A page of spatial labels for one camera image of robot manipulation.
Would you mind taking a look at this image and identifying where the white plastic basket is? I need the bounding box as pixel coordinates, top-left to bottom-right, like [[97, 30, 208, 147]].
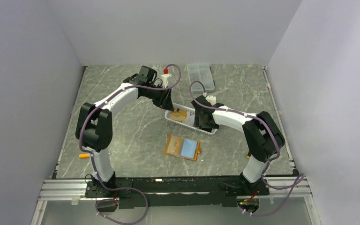
[[165, 103, 218, 135]]

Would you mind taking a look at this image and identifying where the clear plastic screw box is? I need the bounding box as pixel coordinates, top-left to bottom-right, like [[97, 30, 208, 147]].
[[186, 63, 215, 92]]

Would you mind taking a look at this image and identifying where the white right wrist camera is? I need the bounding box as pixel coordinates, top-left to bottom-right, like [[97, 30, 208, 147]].
[[205, 95, 217, 105]]

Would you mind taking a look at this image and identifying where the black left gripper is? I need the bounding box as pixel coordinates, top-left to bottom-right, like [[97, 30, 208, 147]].
[[143, 84, 174, 112]]

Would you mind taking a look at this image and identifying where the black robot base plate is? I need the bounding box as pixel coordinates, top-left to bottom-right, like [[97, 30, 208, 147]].
[[85, 175, 270, 209]]

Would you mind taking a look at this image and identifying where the aluminium frame rail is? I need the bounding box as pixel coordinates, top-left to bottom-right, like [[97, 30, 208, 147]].
[[38, 175, 295, 202]]

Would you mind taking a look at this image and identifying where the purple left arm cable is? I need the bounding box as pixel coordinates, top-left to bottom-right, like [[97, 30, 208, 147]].
[[78, 64, 181, 225]]

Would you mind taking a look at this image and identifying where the orange handled small tool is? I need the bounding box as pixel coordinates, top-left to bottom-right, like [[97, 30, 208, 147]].
[[78, 153, 90, 159]]

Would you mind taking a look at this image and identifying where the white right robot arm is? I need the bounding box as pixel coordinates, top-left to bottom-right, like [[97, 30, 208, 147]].
[[191, 95, 285, 195]]

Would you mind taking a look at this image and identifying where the orange leather card holder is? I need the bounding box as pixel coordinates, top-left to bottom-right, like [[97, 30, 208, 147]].
[[164, 135, 201, 161]]

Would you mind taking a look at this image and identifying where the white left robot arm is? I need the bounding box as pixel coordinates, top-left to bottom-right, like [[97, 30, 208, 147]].
[[75, 66, 179, 197]]

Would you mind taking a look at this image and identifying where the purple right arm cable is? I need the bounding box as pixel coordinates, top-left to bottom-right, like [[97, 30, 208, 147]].
[[188, 81, 305, 218]]

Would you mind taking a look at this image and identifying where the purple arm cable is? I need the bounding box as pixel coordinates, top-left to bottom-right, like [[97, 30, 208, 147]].
[[78, 64, 181, 225], [188, 81, 305, 218]]

